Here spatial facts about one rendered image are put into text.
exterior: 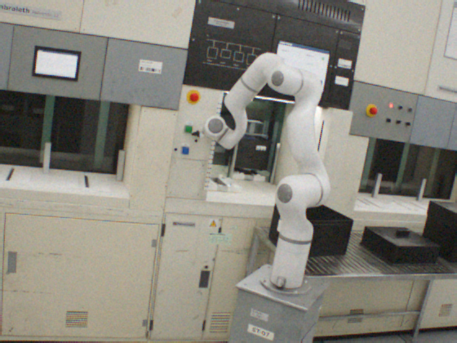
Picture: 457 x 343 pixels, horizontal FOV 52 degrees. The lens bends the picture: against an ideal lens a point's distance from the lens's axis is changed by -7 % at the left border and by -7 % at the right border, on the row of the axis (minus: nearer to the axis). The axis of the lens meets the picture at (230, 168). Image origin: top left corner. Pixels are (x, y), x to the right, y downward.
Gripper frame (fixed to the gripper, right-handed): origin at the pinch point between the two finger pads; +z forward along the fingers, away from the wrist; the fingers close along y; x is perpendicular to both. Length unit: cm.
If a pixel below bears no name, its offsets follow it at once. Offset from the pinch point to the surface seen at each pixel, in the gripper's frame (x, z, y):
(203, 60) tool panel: 32.2, -7.6, 3.5
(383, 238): -66, -14, 70
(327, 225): -51, -22, 41
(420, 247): -73, -21, 85
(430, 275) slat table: -85, -28, 84
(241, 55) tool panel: 31.8, -5.0, 21.9
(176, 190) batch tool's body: -23.7, 5.6, -19.9
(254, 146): -10, 62, 31
